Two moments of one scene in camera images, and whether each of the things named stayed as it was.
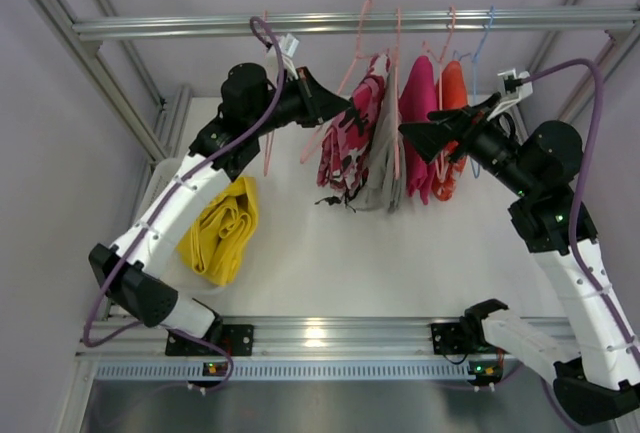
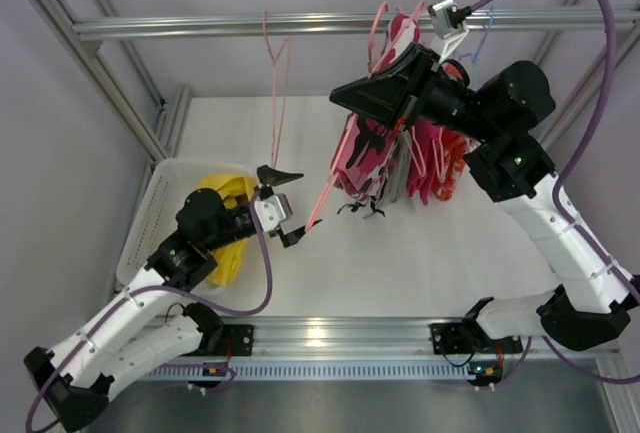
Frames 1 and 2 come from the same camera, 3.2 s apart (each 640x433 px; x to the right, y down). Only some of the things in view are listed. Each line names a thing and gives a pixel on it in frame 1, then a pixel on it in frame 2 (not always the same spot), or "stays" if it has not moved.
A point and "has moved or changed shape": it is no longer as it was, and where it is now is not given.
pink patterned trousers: (344, 157) has moved or changed shape
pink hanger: (359, 57) -> (371, 64)
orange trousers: (447, 172) stays
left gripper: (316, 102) -> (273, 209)
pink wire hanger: (268, 149) -> (281, 64)
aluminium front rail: (324, 337) stays
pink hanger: (397, 97) -> (411, 138)
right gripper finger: (430, 140) -> (382, 96)
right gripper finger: (462, 116) -> (415, 63)
